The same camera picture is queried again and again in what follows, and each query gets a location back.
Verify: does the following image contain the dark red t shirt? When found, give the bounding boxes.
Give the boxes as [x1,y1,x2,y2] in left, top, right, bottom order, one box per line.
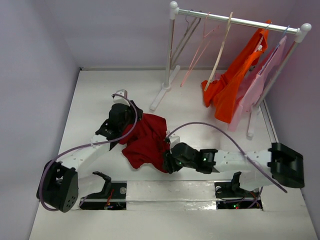
[119,113,170,173]

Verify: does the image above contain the orange t shirt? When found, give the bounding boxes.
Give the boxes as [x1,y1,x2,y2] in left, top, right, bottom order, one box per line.
[201,28,269,124]

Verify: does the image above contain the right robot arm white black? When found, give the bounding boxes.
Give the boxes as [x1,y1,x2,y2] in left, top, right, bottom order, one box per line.
[163,142,305,196]

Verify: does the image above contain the pink t shirt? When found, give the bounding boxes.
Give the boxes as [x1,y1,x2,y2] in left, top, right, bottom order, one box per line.
[227,36,287,132]

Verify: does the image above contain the white clothes rack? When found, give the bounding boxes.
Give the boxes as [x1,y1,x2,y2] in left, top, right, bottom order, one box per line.
[150,1,312,138]

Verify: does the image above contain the pink wire hanger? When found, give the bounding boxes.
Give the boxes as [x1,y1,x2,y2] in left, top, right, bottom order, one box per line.
[180,12,220,88]

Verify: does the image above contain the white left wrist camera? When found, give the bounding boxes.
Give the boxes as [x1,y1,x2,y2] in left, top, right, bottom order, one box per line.
[111,89,130,106]

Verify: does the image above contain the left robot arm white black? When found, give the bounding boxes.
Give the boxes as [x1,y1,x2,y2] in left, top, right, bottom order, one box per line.
[36,98,143,213]

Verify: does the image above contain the white hanger under orange shirt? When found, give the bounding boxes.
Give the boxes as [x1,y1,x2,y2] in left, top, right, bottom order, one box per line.
[254,23,271,53]

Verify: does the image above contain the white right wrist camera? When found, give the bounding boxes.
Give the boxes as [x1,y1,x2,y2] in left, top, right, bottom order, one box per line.
[164,130,181,152]

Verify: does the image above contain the grey plastic hanger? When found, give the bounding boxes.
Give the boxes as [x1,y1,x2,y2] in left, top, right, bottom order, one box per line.
[170,15,201,69]

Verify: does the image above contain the beige wooden hanger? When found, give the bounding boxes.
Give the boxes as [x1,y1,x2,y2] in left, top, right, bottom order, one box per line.
[204,12,233,92]

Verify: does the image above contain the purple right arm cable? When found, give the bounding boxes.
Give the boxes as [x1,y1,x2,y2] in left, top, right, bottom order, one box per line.
[164,121,288,210]

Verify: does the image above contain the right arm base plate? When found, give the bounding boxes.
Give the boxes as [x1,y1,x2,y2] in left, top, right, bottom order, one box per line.
[214,171,263,210]

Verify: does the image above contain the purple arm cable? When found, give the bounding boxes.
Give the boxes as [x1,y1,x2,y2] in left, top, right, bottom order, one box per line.
[164,121,288,210]
[39,92,140,213]

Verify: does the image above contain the blue wire hanger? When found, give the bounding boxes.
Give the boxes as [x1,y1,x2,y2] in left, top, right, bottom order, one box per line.
[257,25,290,75]

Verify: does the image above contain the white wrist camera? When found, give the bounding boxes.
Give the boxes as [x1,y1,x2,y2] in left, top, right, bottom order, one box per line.
[111,89,130,106]
[164,130,181,152]

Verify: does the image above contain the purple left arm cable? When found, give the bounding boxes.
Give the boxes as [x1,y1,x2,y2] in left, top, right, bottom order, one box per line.
[39,92,140,213]

